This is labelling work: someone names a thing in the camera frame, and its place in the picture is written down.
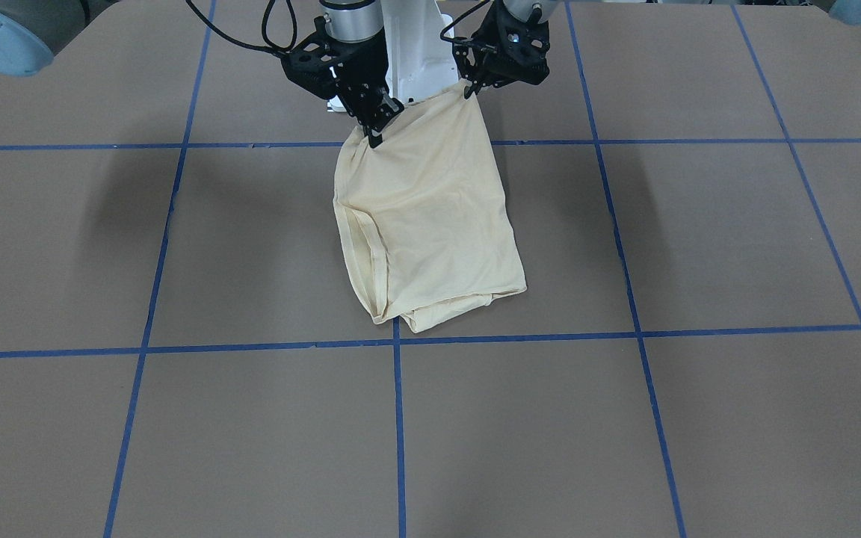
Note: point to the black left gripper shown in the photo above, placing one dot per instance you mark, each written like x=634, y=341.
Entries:
x=473, y=72

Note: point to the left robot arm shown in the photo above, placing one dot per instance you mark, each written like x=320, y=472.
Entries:
x=510, y=46

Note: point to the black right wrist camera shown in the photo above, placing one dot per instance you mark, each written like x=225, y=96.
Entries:
x=306, y=66

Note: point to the cream long-sleeve graphic shirt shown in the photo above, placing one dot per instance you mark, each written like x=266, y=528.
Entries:
x=422, y=217

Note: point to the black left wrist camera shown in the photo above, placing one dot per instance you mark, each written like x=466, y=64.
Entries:
x=524, y=49

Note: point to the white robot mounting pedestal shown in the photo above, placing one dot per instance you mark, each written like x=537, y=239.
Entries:
x=420, y=63

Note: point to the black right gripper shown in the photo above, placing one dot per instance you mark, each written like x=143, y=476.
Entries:
x=362, y=84

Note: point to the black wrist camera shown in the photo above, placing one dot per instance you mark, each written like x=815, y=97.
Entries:
x=306, y=66
x=524, y=49

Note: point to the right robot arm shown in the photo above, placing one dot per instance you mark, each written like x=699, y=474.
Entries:
x=32, y=33

